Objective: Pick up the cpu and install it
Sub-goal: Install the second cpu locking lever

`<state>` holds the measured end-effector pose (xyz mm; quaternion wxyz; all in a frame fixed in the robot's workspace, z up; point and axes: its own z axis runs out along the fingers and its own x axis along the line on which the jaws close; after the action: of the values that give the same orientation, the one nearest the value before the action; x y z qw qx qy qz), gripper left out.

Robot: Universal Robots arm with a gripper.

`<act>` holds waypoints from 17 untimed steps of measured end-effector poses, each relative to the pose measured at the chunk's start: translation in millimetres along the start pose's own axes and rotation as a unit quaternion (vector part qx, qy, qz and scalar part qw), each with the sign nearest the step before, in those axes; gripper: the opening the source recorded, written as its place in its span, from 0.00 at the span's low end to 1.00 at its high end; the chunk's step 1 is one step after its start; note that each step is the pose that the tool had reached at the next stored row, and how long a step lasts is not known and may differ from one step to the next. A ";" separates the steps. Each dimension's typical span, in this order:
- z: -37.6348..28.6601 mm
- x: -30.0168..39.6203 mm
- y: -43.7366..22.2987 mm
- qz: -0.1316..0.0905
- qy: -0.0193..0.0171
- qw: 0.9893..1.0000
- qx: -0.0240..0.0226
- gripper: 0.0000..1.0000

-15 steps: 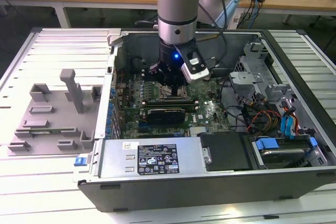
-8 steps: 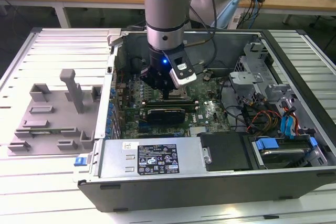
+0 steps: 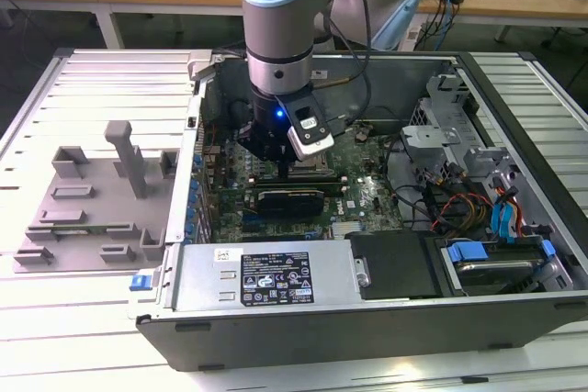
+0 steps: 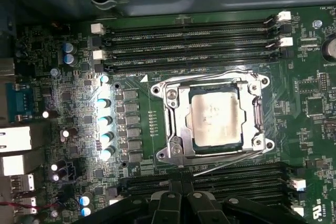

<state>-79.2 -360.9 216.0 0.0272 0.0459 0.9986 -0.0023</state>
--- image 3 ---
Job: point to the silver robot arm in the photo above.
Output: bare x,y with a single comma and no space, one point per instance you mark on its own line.
275,34

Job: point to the CPU socket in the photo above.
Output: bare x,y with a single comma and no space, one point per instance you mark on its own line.
324,172

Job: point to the RAM slot with black clip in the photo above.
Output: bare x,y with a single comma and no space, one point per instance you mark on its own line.
312,175

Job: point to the RAM slot with white clip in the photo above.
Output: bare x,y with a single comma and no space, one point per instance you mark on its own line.
312,179

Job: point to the black graphics card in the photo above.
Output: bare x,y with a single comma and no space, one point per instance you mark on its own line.
289,204

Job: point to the small white sticker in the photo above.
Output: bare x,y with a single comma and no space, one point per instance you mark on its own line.
320,74

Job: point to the blue expansion slot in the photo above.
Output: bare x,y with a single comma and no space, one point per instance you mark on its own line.
250,223

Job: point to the round coin cell battery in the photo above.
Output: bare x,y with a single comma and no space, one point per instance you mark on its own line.
362,136

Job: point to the green motherboard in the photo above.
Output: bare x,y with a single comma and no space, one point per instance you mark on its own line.
367,181

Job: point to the silver finned heatsink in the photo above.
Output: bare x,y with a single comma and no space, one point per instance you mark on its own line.
349,229

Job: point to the silver power supply unit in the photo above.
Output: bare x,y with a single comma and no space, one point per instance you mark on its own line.
206,272

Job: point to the grey metal drive cage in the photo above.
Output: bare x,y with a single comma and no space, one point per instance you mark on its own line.
432,137

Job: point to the grey parts rack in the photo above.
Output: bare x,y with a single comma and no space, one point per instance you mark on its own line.
110,208

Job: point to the white barcode tag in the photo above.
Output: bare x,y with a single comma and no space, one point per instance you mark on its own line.
413,36

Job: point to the black plastic cover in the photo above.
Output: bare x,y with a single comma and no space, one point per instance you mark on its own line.
395,263

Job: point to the blue case latch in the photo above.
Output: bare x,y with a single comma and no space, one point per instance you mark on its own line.
140,283

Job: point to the dark grey PC case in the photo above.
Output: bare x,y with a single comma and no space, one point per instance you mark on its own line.
321,341

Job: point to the hard disk in blue carrier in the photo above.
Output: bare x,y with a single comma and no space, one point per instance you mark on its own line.
491,272

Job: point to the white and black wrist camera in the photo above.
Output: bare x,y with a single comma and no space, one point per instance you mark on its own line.
317,146

